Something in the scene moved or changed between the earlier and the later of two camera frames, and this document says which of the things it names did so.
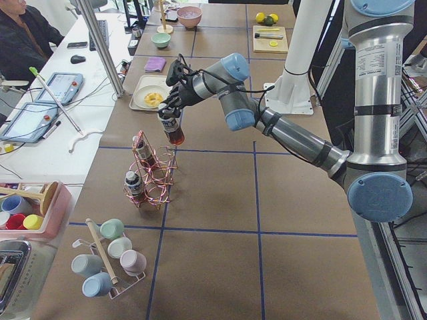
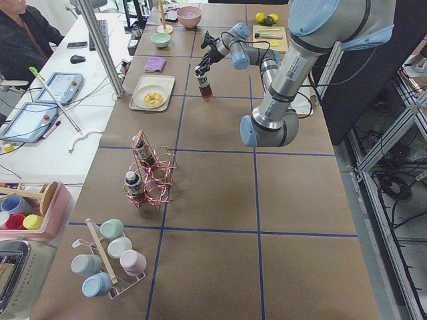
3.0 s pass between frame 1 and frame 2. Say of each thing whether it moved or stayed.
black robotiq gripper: moved
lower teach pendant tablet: stayed
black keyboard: stayed
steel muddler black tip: stayed
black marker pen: stayed
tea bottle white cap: moved
